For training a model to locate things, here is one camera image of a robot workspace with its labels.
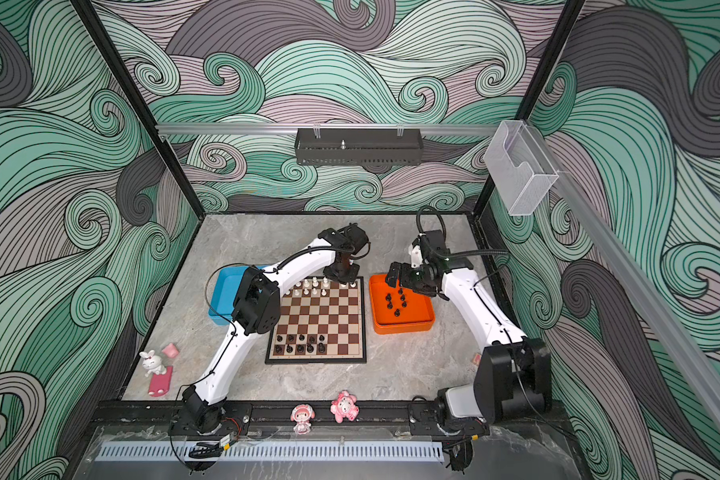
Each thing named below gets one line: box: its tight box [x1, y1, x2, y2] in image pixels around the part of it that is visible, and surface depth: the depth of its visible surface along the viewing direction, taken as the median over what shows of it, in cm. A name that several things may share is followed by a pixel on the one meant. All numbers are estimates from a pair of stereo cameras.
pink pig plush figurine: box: [330, 390, 360, 424], surface depth 74 cm
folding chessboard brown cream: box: [264, 276, 367, 365], surface depth 87 cm
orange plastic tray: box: [369, 274, 435, 335], surface depth 94 cm
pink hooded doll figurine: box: [290, 403, 316, 434], surface depth 73 cm
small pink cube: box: [162, 343, 179, 358], surface depth 85 cm
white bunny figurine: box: [139, 350, 167, 377], surface depth 77 cm
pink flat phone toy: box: [148, 366, 174, 398], surface depth 80 cm
